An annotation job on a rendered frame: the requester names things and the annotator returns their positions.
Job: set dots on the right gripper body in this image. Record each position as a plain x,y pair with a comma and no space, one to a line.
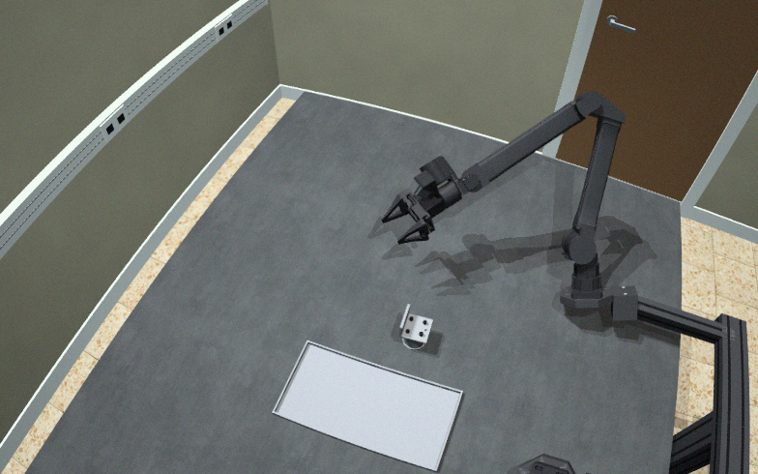
417,212

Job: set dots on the white shallow rectangular tray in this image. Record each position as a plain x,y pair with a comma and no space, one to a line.
350,399

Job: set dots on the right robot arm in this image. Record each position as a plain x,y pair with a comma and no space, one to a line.
578,243

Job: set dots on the white l-shaped bracket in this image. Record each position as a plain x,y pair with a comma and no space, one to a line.
415,327

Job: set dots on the grey cylinder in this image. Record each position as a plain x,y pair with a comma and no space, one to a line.
412,344

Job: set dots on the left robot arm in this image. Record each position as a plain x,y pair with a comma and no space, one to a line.
546,469

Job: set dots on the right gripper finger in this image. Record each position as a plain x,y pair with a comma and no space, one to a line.
418,226
400,213

